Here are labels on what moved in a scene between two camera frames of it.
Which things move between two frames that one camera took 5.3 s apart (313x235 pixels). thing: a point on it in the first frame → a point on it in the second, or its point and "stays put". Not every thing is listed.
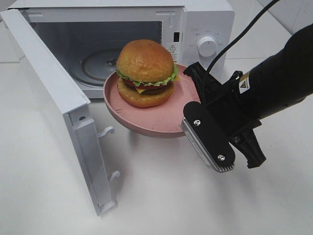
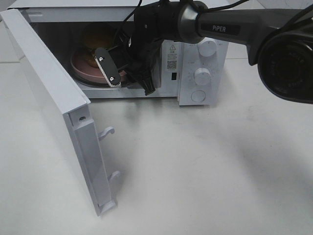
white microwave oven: x=88 y=35 stays put
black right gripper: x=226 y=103 → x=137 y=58
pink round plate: x=165 y=120 → x=82 y=67
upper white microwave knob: x=207 y=46 stays put
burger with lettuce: x=147 y=73 → x=97 y=35
